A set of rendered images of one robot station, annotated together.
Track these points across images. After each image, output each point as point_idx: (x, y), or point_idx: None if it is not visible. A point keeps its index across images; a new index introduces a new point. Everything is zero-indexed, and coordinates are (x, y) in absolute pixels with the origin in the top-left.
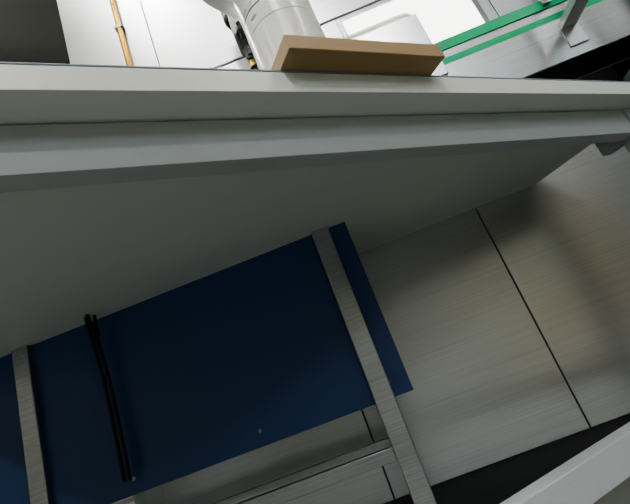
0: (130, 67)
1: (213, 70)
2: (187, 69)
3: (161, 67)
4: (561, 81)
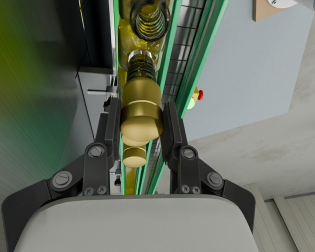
0: (307, 38)
1: (312, 16)
2: (310, 23)
3: (309, 30)
4: None
